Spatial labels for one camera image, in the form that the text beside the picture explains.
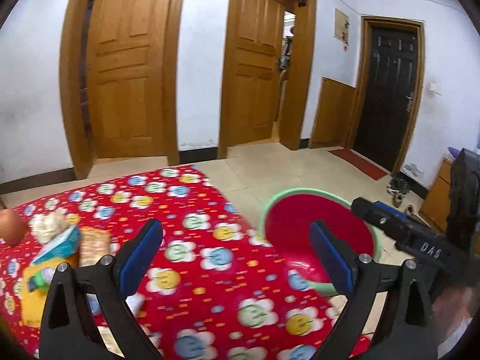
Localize low wooden wall panel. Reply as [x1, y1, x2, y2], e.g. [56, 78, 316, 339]
[309, 77, 356, 148]

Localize orange snack packet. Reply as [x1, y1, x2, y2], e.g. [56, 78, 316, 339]
[79, 227, 111, 267]

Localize middle wooden door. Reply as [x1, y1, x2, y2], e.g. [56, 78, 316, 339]
[218, 0, 317, 158]

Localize white paper ball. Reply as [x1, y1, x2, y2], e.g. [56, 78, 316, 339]
[28, 211, 69, 245]

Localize person's right hand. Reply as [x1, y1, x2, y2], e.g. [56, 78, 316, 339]
[432, 285, 473, 353]

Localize left wooden door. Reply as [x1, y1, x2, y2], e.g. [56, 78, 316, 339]
[59, 0, 182, 179]

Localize red bin with green rim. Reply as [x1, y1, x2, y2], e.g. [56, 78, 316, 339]
[258, 187, 382, 297]

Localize yellow mesh cloth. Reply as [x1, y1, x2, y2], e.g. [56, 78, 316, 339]
[20, 253, 79, 328]

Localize wooden door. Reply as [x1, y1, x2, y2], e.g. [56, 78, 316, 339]
[218, 0, 317, 158]
[59, 0, 182, 179]

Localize shoes by the door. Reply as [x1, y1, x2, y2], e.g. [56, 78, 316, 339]
[386, 176, 411, 208]

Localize teal tissue pack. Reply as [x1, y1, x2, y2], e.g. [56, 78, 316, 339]
[32, 226, 81, 265]

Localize wall electrical box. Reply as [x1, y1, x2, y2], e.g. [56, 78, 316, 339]
[334, 9, 350, 46]

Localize red door mat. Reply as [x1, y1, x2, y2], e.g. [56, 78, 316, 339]
[329, 149, 387, 180]

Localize wall light switch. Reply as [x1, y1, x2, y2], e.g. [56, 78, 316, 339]
[429, 82, 441, 96]

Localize red smiley flower tablecloth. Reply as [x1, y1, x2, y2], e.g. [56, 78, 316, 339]
[16, 166, 336, 359]

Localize black entrance door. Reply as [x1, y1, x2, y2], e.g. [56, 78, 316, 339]
[346, 16, 425, 173]

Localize wooden side cabinet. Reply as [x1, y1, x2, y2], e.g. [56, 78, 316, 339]
[419, 158, 452, 233]

